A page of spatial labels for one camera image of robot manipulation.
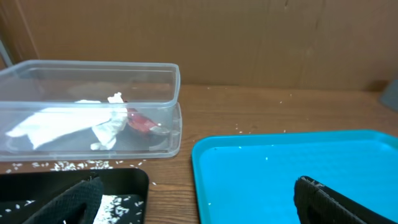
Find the red snack wrapper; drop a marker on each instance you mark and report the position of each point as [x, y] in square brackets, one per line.
[154, 121]

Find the scattered rice on table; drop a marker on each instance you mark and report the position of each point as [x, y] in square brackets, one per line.
[58, 166]

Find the clear plastic bin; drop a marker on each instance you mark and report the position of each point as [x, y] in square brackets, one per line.
[61, 82]

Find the white rice pile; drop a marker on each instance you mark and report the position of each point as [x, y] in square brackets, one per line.
[114, 209]

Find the teal serving tray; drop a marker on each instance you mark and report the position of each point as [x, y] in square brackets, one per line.
[251, 178]

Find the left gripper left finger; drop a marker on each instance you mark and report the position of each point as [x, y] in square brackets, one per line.
[77, 202]

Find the white napkin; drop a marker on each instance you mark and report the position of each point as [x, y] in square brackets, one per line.
[85, 124]

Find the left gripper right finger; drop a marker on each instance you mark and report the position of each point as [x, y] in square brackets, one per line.
[319, 204]

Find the black plastic tray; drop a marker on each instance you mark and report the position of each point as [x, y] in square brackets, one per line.
[34, 186]

